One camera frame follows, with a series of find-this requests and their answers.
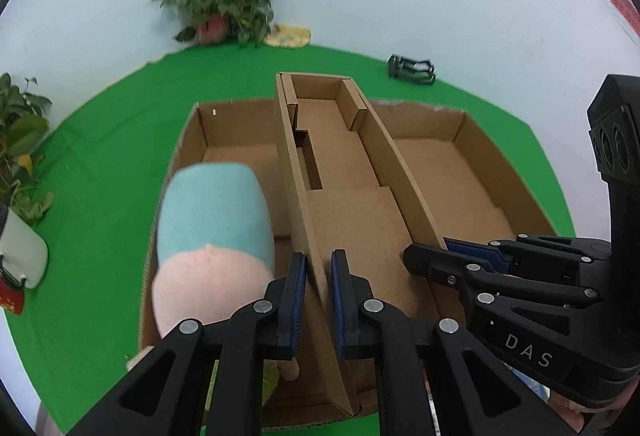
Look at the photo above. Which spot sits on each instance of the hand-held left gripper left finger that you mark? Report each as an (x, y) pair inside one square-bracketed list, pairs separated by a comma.
[(299, 301)]

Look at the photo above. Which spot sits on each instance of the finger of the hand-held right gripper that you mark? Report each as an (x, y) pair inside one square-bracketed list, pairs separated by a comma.
[(435, 266), (475, 251)]

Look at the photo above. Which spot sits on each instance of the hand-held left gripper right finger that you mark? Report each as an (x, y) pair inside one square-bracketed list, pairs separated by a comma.
[(340, 301)]

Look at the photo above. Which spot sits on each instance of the cardboard divider insert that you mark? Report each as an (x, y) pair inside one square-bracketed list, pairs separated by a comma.
[(350, 216)]

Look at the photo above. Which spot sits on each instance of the large cardboard box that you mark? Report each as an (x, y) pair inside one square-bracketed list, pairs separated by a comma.
[(435, 166)]

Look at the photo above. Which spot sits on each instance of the person's right hand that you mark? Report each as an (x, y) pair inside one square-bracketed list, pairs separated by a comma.
[(580, 416)]

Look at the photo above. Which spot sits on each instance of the pink blue green plush toy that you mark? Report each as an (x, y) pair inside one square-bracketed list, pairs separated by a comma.
[(210, 216)]

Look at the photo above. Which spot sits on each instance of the black plastic clip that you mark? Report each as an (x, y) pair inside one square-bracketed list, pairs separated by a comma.
[(410, 69)]

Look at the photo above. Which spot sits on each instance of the green tablecloth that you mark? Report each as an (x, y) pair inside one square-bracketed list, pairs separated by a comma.
[(100, 166)]

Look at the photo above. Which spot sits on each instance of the yellow cloth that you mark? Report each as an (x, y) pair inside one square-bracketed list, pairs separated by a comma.
[(290, 36)]

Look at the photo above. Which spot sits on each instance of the red paper cup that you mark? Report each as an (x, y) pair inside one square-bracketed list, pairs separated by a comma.
[(11, 301)]

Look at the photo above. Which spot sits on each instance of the large leafy potted plant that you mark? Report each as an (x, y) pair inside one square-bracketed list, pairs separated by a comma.
[(20, 131)]

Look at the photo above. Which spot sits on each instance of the red wall sign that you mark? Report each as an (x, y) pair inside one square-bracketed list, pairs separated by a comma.
[(627, 9)]

